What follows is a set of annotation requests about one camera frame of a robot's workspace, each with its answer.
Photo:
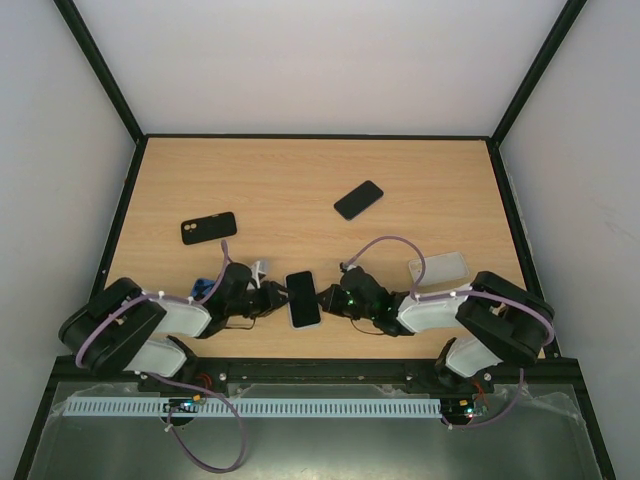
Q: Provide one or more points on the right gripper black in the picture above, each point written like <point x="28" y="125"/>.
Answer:
<point x="333" y="298"/>

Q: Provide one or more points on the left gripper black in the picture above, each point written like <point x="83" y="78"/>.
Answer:
<point x="272" y="297"/>

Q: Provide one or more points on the silver white phone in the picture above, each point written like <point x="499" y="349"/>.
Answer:
<point x="302" y="287"/>

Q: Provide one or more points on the lilac phone case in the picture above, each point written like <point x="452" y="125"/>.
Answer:
<point x="304" y="315"/>

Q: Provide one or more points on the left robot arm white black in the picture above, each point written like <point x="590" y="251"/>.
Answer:
<point x="126" y="329"/>

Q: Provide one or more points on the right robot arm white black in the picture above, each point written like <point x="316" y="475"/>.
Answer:
<point x="505" y="323"/>

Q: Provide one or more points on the blue phone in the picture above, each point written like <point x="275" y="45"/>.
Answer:
<point x="201" y="288"/>

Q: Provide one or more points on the black phone case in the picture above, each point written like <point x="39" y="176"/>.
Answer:
<point x="208" y="228"/>

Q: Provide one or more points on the dark blue phone screen up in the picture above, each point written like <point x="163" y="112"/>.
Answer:
<point x="358" y="200"/>

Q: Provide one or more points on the clear phone case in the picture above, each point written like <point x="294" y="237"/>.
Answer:
<point x="440" y="269"/>

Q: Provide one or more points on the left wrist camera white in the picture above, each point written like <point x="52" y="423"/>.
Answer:
<point x="259" y="270"/>

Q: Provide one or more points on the light blue slotted cable duct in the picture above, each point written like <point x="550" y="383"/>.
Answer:
<point x="254" y="408"/>

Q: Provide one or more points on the black front mounting rail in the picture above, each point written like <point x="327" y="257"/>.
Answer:
<point x="410" y="376"/>

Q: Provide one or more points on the black aluminium frame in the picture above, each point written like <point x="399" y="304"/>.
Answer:
<point x="550" y="46"/>

